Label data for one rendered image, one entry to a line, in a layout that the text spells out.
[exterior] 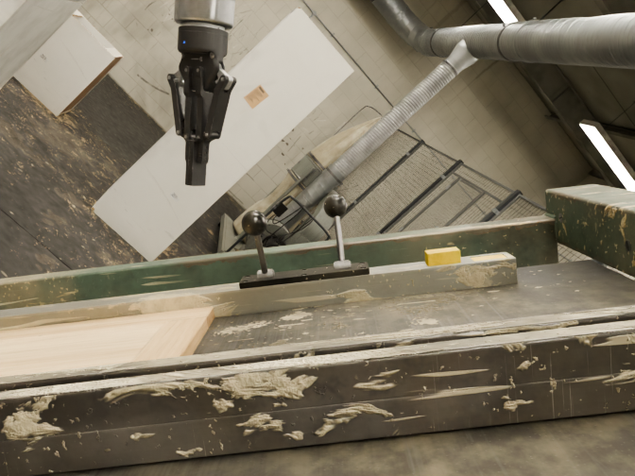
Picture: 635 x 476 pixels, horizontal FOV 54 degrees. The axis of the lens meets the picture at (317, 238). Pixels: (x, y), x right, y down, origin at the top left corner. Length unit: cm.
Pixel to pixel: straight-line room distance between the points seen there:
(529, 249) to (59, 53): 503
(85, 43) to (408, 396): 540
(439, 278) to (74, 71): 509
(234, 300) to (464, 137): 867
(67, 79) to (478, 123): 594
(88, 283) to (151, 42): 777
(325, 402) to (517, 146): 941
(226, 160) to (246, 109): 39
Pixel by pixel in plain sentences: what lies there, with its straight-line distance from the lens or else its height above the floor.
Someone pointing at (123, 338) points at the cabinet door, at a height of 120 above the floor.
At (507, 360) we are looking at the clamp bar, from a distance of 53.
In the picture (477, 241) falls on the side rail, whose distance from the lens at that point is 120.
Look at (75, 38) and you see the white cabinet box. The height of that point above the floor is 60.
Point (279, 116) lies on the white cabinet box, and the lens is 450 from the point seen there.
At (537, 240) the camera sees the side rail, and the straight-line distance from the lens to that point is 124.
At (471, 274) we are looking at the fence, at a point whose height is 161.
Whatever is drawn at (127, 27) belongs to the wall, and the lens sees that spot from 899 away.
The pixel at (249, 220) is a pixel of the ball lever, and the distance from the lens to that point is 88.
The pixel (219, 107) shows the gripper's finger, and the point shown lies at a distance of 95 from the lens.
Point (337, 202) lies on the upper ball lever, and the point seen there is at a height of 153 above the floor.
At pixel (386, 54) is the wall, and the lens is 909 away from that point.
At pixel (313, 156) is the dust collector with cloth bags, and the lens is 661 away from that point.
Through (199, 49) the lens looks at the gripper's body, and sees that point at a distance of 96.
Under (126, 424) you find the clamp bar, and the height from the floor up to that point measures 130.
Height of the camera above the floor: 158
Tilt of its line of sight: 7 degrees down
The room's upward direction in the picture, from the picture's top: 48 degrees clockwise
